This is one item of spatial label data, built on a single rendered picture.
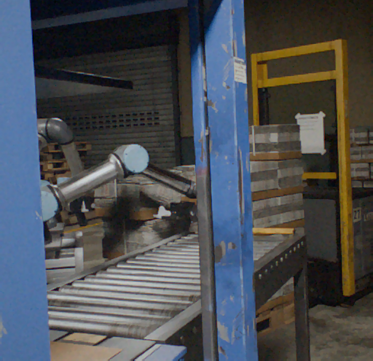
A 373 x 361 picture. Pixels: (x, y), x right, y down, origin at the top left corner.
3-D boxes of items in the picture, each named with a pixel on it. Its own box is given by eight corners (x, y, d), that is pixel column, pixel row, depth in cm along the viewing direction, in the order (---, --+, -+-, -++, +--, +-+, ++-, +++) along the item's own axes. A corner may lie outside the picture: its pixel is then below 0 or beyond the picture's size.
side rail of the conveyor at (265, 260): (295, 262, 241) (294, 233, 241) (308, 262, 239) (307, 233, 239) (145, 395, 119) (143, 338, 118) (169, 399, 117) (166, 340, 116)
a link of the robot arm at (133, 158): (26, 224, 227) (142, 165, 249) (34, 229, 214) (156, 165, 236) (12, 198, 225) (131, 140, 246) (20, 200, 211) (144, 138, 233)
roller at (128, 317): (20, 319, 153) (19, 300, 153) (182, 335, 134) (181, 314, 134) (7, 325, 148) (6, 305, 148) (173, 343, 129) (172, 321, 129)
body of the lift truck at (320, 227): (272, 290, 457) (269, 189, 453) (307, 276, 498) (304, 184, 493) (355, 304, 411) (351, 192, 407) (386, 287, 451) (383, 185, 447)
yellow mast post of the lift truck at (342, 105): (337, 294, 404) (329, 41, 395) (343, 291, 410) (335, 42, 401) (349, 296, 398) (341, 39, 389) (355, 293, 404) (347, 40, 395)
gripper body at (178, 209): (179, 200, 273) (198, 201, 265) (181, 218, 274) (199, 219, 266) (168, 202, 268) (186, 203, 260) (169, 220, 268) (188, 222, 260)
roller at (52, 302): (36, 312, 159) (35, 294, 159) (193, 327, 140) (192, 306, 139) (24, 317, 154) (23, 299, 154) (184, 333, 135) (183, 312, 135)
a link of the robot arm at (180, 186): (100, 165, 252) (192, 204, 273) (108, 166, 242) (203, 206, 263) (109, 141, 253) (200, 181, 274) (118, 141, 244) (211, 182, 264)
